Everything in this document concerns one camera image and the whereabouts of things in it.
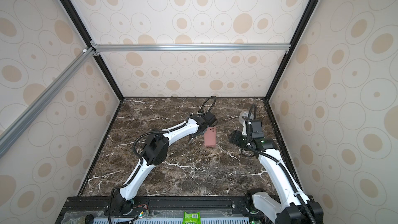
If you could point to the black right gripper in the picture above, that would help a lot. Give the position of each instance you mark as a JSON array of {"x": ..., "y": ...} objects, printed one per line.
[{"x": 236, "y": 137}]

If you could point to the phone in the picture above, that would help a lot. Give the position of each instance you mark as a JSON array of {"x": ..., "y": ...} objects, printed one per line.
[{"x": 210, "y": 137}]

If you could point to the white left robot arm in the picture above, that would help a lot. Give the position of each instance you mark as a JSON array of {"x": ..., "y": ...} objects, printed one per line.
[{"x": 151, "y": 149}]

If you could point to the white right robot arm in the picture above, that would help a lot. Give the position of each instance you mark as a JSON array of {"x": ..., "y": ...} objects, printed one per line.
[{"x": 293, "y": 206}]

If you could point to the clear tape roll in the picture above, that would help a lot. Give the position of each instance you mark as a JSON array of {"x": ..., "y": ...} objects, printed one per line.
[{"x": 243, "y": 117}]

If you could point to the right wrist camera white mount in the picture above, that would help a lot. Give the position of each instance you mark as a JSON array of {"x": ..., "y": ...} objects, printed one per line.
[{"x": 254, "y": 129}]

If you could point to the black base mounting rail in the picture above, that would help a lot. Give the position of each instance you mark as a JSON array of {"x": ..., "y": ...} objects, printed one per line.
[{"x": 162, "y": 210}]

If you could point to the back aluminium frame rail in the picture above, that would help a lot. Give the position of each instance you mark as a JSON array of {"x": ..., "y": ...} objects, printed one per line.
[{"x": 191, "y": 47}]

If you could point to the aluminium frame rail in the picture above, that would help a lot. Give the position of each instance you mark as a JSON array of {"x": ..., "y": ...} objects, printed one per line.
[
  {"x": 17, "y": 128},
  {"x": 191, "y": 47}
]

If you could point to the left aluminium frame rail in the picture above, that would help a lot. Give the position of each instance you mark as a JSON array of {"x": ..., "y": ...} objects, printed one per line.
[{"x": 17, "y": 128}]

